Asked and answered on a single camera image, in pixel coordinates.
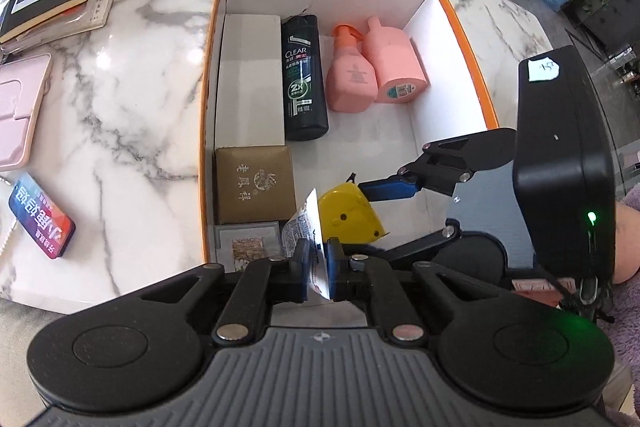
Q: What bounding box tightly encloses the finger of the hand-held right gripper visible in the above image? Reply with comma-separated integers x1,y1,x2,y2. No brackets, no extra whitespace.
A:
369,221,462,273
357,133,482,204

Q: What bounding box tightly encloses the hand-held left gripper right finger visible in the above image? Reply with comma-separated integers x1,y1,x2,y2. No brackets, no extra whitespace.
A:
324,237,518,348

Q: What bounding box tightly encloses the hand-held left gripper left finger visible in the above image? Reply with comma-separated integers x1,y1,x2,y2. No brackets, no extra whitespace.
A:
134,238,312,349

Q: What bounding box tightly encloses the white plastic packet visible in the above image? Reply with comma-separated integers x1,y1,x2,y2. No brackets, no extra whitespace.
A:
281,187,334,301

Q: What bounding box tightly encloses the yellow tape measure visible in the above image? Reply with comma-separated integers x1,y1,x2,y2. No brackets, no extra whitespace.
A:
318,183,387,249

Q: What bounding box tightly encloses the pink pump bottle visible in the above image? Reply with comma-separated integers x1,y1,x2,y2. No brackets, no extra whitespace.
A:
325,24,379,114

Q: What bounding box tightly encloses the orange cardboard box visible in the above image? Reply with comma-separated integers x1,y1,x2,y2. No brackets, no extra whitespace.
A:
197,0,501,279

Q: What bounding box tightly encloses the pink bottle with label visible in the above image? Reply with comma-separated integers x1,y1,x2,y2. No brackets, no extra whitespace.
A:
361,15,431,104

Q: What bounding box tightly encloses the person's right forearm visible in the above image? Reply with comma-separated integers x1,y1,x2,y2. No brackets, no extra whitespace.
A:
612,200,640,286

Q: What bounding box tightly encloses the small silver framed box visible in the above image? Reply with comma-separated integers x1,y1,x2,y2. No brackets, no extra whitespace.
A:
213,220,284,274

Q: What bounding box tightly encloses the brown gift box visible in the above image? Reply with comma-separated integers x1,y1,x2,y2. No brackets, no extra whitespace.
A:
215,144,297,226

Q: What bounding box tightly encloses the black shampoo bottle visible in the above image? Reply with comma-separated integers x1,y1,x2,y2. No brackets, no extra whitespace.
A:
280,13,330,142

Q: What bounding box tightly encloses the grey cabinet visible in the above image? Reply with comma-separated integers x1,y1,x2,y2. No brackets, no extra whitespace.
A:
581,0,640,54

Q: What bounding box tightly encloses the white cardboard box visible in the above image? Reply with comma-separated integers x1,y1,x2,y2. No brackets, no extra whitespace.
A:
213,13,287,146

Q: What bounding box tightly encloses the purple fleece clothing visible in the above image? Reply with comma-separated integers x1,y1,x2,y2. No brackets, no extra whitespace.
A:
597,186,640,427

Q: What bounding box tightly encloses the pink case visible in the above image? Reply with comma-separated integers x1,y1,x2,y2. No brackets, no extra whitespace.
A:
0,52,55,172

